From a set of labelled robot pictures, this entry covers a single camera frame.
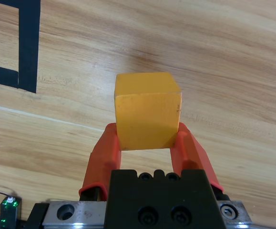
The yellow cube block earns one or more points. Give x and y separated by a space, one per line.
147 112

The black module with green LEDs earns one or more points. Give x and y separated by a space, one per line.
9 212

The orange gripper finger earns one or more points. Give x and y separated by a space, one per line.
99 164
190 157

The black tape square outline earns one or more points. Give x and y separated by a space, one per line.
29 47

